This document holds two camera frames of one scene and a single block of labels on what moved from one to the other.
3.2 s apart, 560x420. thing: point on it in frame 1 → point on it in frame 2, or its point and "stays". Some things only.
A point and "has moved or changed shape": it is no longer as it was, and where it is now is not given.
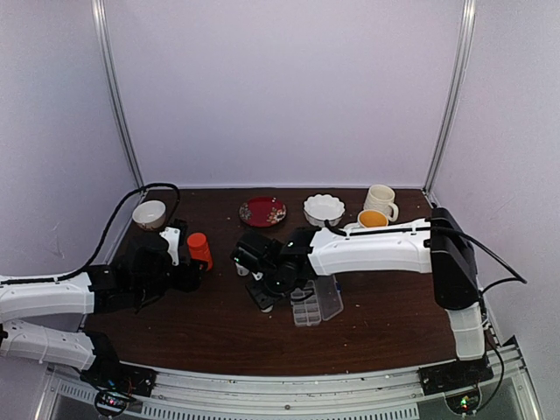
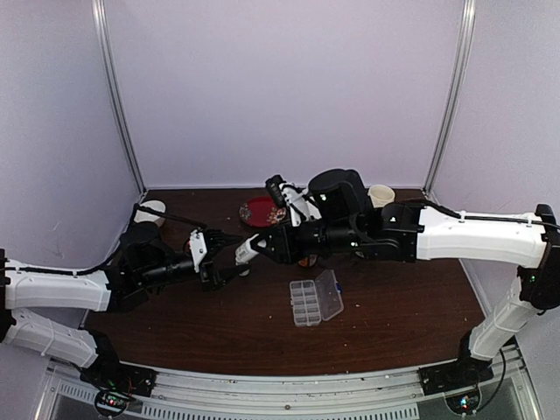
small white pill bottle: [241, 270] has moved or changed shape
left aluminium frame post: [101, 17] stays
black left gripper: [190, 278] → [215, 240]
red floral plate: [262, 211] stays
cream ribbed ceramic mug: [380, 198] stays
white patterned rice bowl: [150, 214] stays
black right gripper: [262, 300] → [285, 253]
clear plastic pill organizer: [318, 299] stays
